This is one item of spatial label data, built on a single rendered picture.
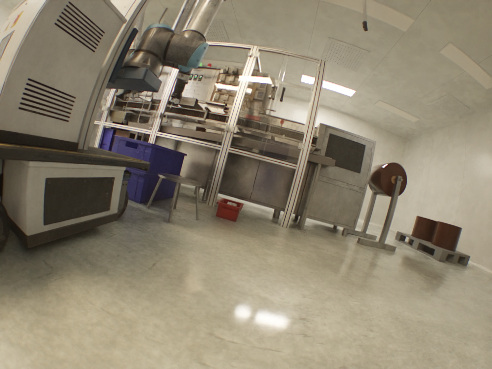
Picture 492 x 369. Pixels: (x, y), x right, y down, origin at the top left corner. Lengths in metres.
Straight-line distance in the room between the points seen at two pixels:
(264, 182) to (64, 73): 2.02
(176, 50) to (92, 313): 1.02
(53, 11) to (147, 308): 0.83
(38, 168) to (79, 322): 0.39
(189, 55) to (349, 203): 2.07
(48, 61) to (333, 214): 2.44
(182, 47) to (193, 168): 1.66
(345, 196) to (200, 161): 1.68
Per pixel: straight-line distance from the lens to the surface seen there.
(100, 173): 0.80
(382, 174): 2.47
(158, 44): 1.05
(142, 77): 0.94
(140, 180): 1.49
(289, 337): 0.61
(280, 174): 2.24
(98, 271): 0.69
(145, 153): 1.48
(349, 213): 2.40
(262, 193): 2.24
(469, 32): 3.22
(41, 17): 0.69
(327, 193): 2.29
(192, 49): 1.03
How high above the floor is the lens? 0.39
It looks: 3 degrees down
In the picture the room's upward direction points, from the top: 15 degrees clockwise
